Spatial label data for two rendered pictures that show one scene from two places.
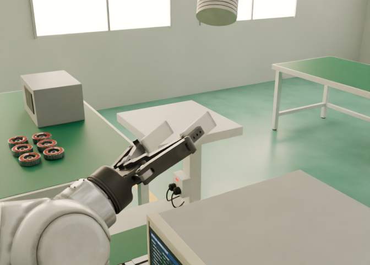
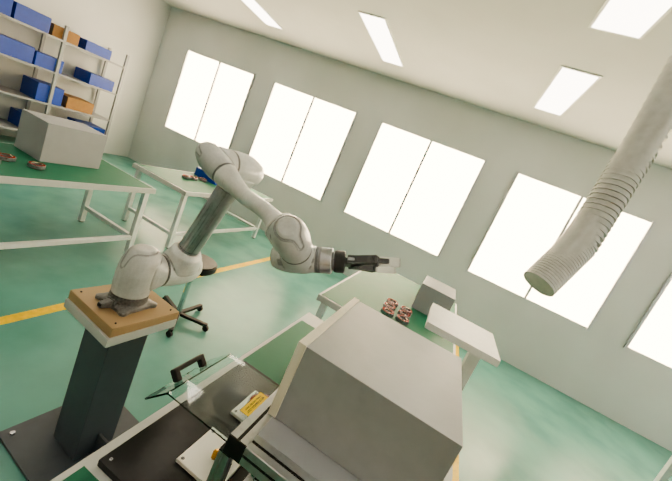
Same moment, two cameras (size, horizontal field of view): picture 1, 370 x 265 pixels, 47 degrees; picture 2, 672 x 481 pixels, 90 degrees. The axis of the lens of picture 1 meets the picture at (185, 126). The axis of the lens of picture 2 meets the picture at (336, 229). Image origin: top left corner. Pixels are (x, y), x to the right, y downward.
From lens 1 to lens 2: 0.67 m
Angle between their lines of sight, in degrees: 47
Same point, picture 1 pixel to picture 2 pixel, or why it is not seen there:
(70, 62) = (479, 301)
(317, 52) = not seen: outside the picture
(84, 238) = (291, 226)
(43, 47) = (467, 280)
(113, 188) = (337, 257)
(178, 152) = (367, 258)
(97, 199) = (327, 254)
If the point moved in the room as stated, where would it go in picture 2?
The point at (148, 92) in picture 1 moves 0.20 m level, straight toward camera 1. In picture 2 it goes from (531, 366) to (528, 368)
